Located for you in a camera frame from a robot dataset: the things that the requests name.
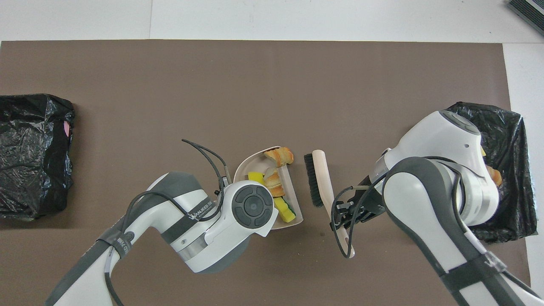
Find toasted bread chunk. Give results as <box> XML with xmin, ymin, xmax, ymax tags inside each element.
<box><xmin>263</xmin><ymin>167</ymin><xmax>286</xmax><ymax>197</ymax></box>

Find brown table mat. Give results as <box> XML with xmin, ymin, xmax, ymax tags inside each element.
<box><xmin>0</xmin><ymin>40</ymin><xmax>534</xmax><ymax>306</ymax></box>

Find black bag lined bin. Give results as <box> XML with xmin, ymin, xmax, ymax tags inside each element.
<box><xmin>446</xmin><ymin>101</ymin><xmax>538</xmax><ymax>244</ymax></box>

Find striped orange croissant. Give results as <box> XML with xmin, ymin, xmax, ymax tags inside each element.
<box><xmin>487</xmin><ymin>166</ymin><xmax>503</xmax><ymax>187</ymax></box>
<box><xmin>263</xmin><ymin>147</ymin><xmax>295</xmax><ymax>167</ymax></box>

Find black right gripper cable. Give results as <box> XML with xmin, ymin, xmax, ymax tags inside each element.
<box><xmin>331</xmin><ymin>185</ymin><xmax>383</xmax><ymax>258</ymax></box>

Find beige hand brush black bristles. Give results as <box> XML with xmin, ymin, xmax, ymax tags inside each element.
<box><xmin>303</xmin><ymin>150</ymin><xmax>356</xmax><ymax>258</ymax></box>

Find black bin with pink spot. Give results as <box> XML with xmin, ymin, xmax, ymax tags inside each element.
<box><xmin>0</xmin><ymin>94</ymin><xmax>76</xmax><ymax>221</ymax></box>

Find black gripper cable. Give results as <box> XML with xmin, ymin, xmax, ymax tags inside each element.
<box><xmin>331</xmin><ymin>185</ymin><xmax>383</xmax><ymax>258</ymax></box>
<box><xmin>104</xmin><ymin>139</ymin><xmax>228</xmax><ymax>306</ymax></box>

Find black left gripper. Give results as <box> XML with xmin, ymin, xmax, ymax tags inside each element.
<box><xmin>218</xmin><ymin>176</ymin><xmax>234</xmax><ymax>197</ymax></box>

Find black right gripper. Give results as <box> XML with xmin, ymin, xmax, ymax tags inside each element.
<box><xmin>331</xmin><ymin>176</ymin><xmax>386</xmax><ymax>233</ymax></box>

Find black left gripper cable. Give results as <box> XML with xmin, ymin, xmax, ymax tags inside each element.
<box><xmin>104</xmin><ymin>139</ymin><xmax>228</xmax><ymax>306</ymax></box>

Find beige plastic dustpan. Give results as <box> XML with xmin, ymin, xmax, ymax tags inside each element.
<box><xmin>233</xmin><ymin>147</ymin><xmax>304</xmax><ymax>230</ymax></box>

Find dark ribbed panel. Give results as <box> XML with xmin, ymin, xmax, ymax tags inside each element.
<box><xmin>507</xmin><ymin>0</ymin><xmax>544</xmax><ymax>37</ymax></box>

